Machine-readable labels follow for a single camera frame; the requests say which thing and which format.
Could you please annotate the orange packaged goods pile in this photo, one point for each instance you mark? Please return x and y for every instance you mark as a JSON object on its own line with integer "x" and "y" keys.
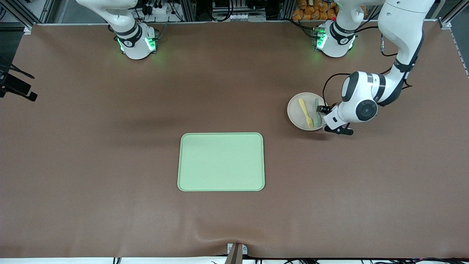
{"x": 307, "y": 9}

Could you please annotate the beige round plate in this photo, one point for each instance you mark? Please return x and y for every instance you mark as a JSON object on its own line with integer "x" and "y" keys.
{"x": 295, "y": 110}

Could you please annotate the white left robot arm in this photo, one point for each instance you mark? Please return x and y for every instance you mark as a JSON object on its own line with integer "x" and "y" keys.
{"x": 403, "y": 29}

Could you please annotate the yellow plastic fork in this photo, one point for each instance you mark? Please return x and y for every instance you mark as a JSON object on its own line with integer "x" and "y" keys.
{"x": 305, "y": 112}

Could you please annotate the white terminal strip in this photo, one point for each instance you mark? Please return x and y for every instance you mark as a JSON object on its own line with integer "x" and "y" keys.
{"x": 238, "y": 17}

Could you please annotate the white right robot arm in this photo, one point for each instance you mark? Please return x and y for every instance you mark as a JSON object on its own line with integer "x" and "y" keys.
{"x": 135, "y": 44}

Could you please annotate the pale green plastic spoon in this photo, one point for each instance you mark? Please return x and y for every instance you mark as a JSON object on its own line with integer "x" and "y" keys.
{"x": 317, "y": 115}

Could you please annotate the white power strip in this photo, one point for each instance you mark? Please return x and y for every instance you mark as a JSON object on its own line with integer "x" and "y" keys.
{"x": 161, "y": 8}

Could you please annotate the aluminium frame strut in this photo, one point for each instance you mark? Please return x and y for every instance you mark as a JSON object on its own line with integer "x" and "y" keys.
{"x": 452, "y": 14}
{"x": 22, "y": 11}

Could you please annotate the light green rectangular tray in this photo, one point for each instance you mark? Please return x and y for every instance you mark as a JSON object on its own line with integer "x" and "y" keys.
{"x": 220, "y": 161}

